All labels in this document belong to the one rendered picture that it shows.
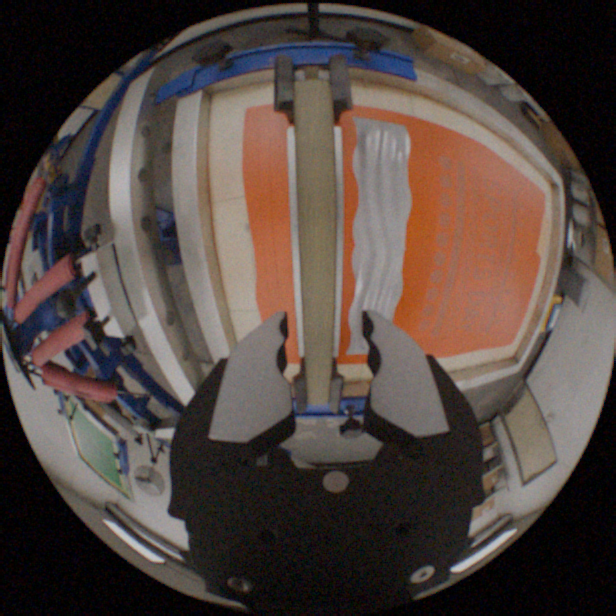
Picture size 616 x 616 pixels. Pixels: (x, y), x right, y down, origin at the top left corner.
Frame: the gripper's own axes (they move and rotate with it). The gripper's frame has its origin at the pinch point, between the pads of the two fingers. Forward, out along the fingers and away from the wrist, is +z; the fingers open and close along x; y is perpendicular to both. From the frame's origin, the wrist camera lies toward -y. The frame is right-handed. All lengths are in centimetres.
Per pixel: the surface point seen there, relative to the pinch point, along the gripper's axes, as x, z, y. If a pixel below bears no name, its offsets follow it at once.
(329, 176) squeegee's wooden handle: 0.6, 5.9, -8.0
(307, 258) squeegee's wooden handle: -1.2, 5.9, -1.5
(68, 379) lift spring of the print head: -64, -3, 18
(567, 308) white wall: 368, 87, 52
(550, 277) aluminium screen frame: 57, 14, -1
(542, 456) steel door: 373, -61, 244
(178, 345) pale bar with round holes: -21.1, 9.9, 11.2
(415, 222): 12.7, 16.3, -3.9
